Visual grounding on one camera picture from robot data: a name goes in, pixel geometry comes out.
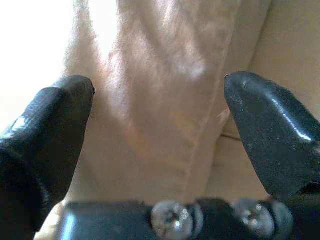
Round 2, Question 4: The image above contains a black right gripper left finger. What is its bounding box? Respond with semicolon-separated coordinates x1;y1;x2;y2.
0;74;97;240

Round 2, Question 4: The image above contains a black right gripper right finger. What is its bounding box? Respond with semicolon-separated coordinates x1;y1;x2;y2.
223;70;320;201

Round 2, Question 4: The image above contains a pink cartoon print blanket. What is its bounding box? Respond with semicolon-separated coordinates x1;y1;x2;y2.
39;0;273;221

